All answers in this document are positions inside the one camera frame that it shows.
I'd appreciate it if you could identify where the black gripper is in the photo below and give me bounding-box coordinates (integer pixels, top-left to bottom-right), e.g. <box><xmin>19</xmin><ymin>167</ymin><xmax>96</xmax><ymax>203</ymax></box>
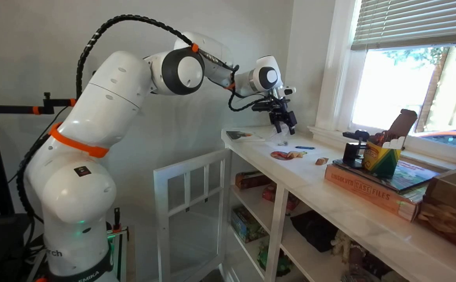
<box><xmin>261</xmin><ymin>97</ymin><xmax>300</xmax><ymax>136</ymax></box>

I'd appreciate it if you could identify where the clear plastic zip bag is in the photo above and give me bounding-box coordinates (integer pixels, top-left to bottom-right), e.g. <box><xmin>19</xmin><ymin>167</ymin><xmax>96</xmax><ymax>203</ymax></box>
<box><xmin>269</xmin><ymin>131</ymin><xmax>297</xmax><ymax>148</ymax></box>

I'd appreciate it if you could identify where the round colourful puzzle disc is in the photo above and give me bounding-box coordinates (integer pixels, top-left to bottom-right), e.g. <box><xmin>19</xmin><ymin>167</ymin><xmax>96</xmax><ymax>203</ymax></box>
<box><xmin>270</xmin><ymin>148</ymin><xmax>298</xmax><ymax>161</ymax></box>

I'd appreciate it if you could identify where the brown printed box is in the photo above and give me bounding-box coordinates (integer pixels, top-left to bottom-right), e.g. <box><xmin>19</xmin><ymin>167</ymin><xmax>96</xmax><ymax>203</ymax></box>
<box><xmin>234</xmin><ymin>170</ymin><xmax>273</xmax><ymax>191</ymax></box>

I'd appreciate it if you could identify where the red flat book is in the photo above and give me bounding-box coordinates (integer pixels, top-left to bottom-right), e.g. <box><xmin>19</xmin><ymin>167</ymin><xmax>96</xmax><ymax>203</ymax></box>
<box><xmin>261</xmin><ymin>181</ymin><xmax>303</xmax><ymax>213</ymax></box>

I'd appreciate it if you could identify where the white shelf cabinet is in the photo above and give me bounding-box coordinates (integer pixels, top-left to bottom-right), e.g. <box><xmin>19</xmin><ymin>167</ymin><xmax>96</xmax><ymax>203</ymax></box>
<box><xmin>218</xmin><ymin>123</ymin><xmax>456</xmax><ymax>282</ymax></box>

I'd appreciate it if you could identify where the green printed box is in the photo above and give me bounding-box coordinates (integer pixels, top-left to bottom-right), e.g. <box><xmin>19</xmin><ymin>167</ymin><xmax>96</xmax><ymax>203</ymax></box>
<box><xmin>231</xmin><ymin>203</ymin><xmax>269</xmax><ymax>242</ymax></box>

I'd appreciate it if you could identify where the black fabric bag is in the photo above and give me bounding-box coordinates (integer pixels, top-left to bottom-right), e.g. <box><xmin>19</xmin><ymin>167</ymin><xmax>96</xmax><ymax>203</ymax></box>
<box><xmin>290</xmin><ymin>208</ymin><xmax>339</xmax><ymax>253</ymax></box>

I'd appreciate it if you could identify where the large orange hardcover book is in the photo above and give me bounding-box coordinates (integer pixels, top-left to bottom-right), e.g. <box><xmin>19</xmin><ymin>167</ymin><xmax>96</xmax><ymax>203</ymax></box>
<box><xmin>323</xmin><ymin>161</ymin><xmax>428</xmax><ymax>224</ymax></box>

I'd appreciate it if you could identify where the glass window pane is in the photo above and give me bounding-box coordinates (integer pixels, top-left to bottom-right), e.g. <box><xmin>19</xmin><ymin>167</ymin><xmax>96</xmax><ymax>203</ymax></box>
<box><xmin>352</xmin><ymin>43</ymin><xmax>456</xmax><ymax>134</ymax></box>

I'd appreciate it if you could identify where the dark flat book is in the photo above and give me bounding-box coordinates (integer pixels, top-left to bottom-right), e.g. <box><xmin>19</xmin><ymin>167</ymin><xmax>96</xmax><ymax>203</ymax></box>
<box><xmin>333</xmin><ymin>156</ymin><xmax>441</xmax><ymax>194</ymax></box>

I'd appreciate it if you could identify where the green packet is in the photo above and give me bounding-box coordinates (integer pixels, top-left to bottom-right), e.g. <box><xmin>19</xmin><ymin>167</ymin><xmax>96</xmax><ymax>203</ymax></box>
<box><xmin>258</xmin><ymin>242</ymin><xmax>295</xmax><ymax>278</ymax></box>

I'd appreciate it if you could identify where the white paned cabinet door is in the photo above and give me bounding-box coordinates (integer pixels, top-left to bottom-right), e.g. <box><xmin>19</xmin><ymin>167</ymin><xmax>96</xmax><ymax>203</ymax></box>
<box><xmin>153</xmin><ymin>147</ymin><xmax>232</xmax><ymax>282</ymax></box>

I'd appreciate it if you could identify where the wide white window blind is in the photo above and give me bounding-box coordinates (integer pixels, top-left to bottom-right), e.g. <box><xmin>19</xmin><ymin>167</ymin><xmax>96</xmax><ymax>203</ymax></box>
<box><xmin>352</xmin><ymin>0</ymin><xmax>456</xmax><ymax>51</ymax></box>

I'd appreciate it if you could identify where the wooden crate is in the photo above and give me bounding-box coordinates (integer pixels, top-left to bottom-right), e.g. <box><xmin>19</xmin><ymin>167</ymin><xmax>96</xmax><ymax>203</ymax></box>
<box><xmin>416</xmin><ymin>162</ymin><xmax>456</xmax><ymax>256</ymax></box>

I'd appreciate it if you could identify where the red black hand tool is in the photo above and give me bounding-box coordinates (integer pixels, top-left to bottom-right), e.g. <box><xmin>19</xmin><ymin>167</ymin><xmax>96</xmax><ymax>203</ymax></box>
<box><xmin>112</xmin><ymin>206</ymin><xmax>123</xmax><ymax>233</ymax></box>

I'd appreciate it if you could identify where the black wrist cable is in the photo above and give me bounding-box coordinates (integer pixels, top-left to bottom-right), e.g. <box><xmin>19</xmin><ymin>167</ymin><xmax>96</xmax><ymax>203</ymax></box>
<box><xmin>226</xmin><ymin>76</ymin><xmax>272</xmax><ymax>114</ymax></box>

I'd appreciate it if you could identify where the black corrugated cable hose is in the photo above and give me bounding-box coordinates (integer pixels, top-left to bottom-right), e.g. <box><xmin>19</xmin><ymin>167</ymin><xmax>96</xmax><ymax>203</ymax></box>
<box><xmin>16</xmin><ymin>12</ymin><xmax>195</xmax><ymax>220</ymax></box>

